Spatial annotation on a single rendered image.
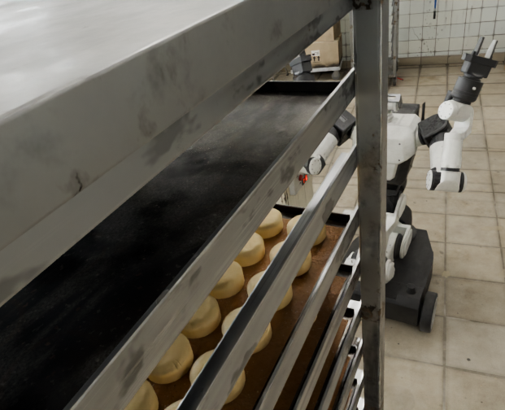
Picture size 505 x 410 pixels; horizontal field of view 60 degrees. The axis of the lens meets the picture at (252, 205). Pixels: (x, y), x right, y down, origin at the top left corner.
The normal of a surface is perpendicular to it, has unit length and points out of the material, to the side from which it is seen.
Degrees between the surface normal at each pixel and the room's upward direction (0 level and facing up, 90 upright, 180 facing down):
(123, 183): 90
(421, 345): 0
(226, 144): 0
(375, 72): 90
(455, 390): 0
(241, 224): 90
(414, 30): 90
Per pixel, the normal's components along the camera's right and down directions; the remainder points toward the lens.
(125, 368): 0.88, 0.14
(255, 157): -0.16, -0.82
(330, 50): -0.23, 0.57
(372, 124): -0.44, 0.55
